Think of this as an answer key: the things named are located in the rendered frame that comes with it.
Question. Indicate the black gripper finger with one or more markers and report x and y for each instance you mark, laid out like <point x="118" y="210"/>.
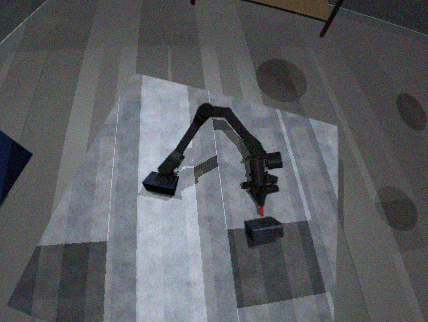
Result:
<point x="255" y="196"/>
<point x="261" y="198"/>

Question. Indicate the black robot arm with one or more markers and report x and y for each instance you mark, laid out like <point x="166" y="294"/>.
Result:
<point x="204" y="111"/>

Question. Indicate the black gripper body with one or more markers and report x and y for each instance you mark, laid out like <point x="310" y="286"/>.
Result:
<point x="259" y="183"/>

